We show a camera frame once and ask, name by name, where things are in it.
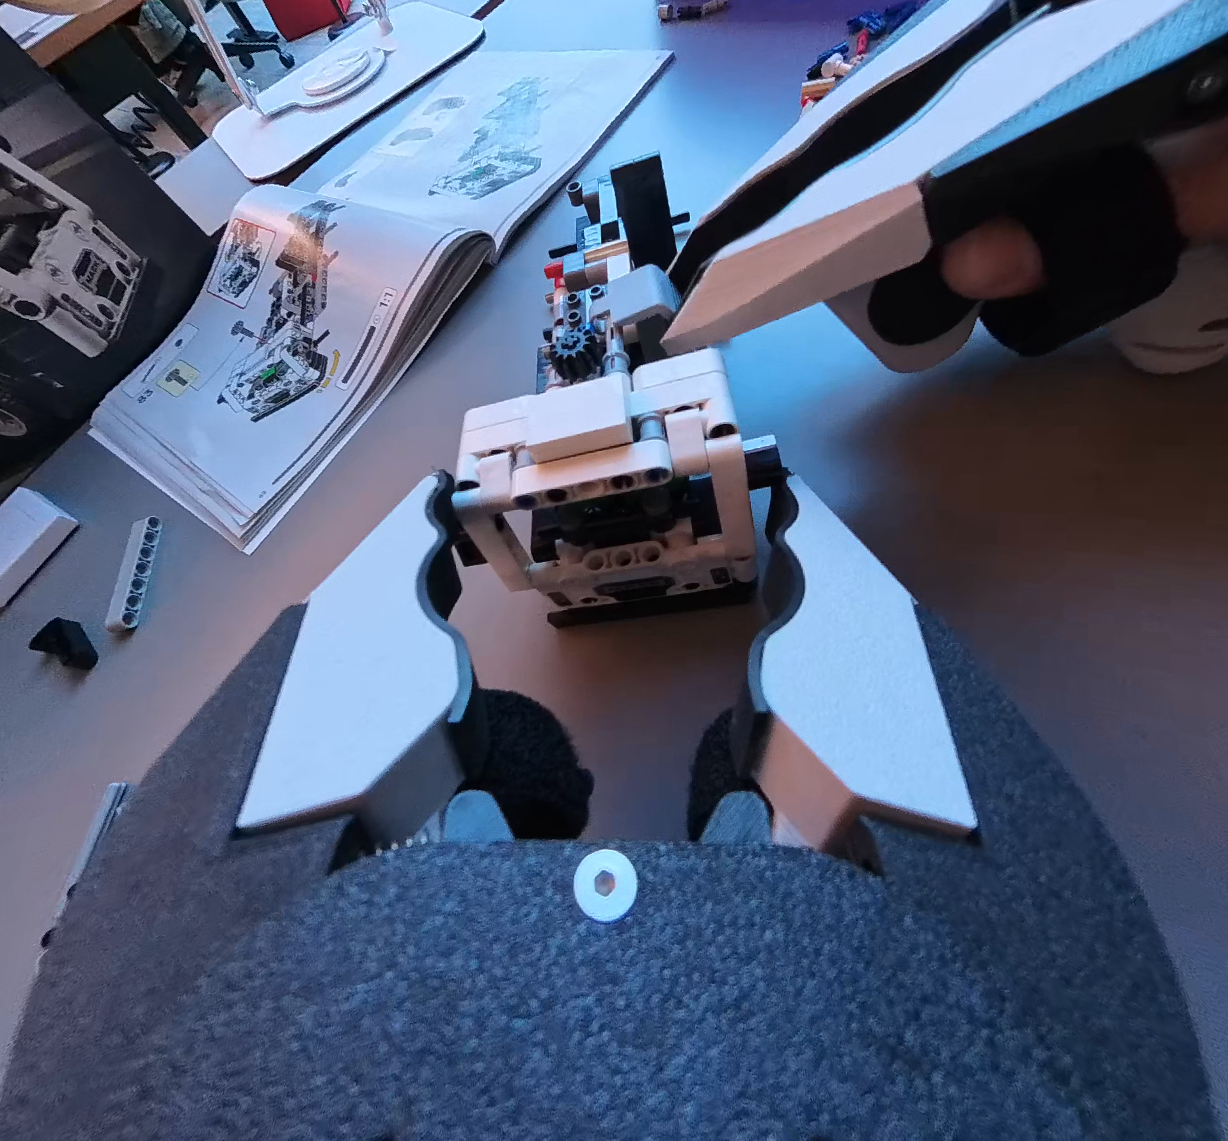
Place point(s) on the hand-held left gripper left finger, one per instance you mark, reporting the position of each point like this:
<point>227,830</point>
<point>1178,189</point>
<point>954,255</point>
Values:
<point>367,680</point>

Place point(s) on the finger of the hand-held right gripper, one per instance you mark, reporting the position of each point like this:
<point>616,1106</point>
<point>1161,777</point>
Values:
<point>891,58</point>
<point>816,247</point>

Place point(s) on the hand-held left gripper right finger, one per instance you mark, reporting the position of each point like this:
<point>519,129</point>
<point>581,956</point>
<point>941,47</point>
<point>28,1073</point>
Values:
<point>853,689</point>

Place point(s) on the white lego truck model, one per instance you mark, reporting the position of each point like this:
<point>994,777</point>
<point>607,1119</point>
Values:
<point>586,424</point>

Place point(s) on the scattered colourful lego pieces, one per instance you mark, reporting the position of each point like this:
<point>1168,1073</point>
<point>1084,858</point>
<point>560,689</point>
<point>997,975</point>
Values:
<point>830,67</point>

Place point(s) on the grey lego beam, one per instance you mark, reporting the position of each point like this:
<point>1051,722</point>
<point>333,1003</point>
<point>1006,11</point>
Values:
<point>136,577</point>

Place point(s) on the black angled lego piece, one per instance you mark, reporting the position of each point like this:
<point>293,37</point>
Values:
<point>64,646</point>

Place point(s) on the open lego instruction booklet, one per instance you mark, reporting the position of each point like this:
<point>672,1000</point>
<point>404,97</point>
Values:
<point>333,278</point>

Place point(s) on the black lego set box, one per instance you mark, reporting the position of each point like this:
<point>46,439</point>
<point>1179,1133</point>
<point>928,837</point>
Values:
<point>59,247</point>

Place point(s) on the person's right hand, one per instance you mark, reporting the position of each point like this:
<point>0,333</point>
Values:
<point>994,264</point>

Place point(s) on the small white box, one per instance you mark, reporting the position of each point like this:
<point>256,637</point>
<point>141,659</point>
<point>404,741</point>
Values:
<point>28,536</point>

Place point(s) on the white desk lamp base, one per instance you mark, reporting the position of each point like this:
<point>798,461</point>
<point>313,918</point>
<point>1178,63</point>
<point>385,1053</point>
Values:
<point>404,58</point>

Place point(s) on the black office chair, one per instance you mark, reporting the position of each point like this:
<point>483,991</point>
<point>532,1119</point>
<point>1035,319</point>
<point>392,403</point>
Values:
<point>251,37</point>

